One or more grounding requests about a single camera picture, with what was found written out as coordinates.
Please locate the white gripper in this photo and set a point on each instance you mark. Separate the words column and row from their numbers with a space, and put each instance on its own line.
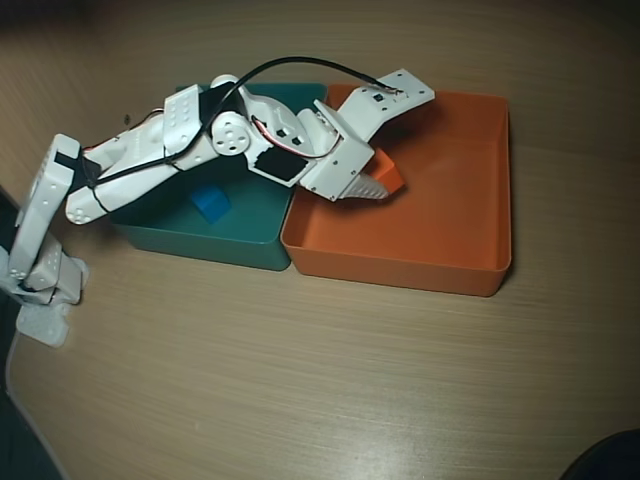
column 344, row 171

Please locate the orange plastic box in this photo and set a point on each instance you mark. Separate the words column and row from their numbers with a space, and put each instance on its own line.
column 425, row 225

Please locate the translucent white robot base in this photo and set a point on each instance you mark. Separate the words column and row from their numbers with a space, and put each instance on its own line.
column 42, row 327

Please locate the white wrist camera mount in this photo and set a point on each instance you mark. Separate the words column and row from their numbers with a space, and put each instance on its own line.
column 380, row 107

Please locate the teal plastic box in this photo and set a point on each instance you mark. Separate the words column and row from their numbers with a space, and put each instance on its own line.
column 250, row 220

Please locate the orange cube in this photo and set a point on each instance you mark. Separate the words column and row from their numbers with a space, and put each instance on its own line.
column 387, row 170

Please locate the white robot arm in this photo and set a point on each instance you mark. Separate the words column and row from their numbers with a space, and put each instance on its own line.
column 135, row 150

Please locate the blue cube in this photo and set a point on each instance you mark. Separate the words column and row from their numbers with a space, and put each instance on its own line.
column 212, row 205

